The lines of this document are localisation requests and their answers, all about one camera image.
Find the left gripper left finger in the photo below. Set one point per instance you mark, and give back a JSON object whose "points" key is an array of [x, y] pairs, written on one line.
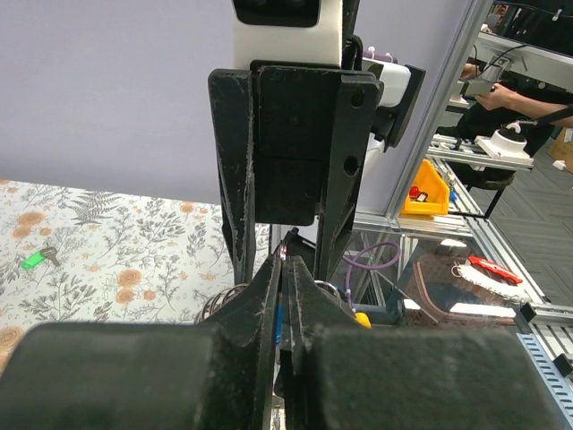
{"points": [[216, 374]]}

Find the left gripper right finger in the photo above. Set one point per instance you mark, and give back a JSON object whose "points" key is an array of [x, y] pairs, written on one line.
{"points": [[339, 374]]}

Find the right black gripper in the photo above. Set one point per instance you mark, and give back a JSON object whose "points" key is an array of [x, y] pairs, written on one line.
{"points": [[313, 125]]}

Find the yellow key tag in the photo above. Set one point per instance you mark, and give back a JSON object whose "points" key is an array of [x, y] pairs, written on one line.
{"points": [[363, 319]]}

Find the blue key tag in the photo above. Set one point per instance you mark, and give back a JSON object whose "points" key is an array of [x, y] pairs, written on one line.
{"points": [[279, 325]]}

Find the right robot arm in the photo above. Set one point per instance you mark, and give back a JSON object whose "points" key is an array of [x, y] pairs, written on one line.
{"points": [[399, 86]]}

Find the operator hand in background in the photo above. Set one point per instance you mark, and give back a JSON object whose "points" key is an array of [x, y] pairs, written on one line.
{"points": [[498, 97]]}

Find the yellow storage bin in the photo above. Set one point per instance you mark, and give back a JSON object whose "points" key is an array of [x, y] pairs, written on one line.
{"points": [[429, 194]]}

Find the red utility knife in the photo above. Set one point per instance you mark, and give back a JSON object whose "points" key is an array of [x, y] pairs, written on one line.
{"points": [[495, 268]]}

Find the floral table mat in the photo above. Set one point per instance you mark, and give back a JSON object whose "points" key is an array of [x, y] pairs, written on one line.
{"points": [[123, 258]]}

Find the silver key on green tag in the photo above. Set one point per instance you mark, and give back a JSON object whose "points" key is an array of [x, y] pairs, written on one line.
{"points": [[50, 253]]}

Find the green key tag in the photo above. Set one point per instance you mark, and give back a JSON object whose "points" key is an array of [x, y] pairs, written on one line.
{"points": [[33, 261]]}

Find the white round device on bench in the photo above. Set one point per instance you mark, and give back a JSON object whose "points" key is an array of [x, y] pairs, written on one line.
{"points": [[507, 143]]}

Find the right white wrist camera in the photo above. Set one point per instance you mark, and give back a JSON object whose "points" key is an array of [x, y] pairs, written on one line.
{"points": [[298, 32]]}

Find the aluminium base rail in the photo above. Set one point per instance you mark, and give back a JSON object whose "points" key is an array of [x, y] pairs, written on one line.
{"points": [[414, 272]]}

